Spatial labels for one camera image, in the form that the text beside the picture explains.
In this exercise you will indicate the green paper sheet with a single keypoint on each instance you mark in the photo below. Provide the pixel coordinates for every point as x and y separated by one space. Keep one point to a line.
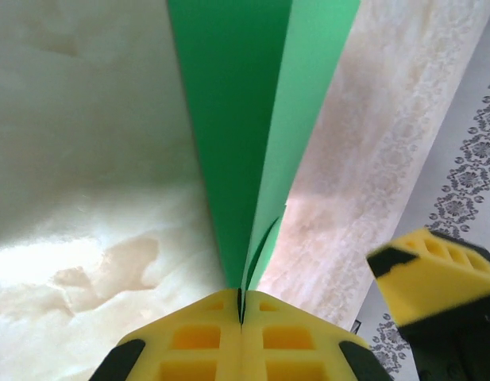
236 119

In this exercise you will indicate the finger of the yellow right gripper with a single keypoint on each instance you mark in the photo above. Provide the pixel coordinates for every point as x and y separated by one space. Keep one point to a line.
435 289

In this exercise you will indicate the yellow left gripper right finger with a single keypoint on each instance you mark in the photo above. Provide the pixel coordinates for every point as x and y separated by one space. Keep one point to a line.
252 345

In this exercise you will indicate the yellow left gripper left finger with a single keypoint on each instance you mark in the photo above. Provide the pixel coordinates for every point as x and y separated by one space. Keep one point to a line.
228 341

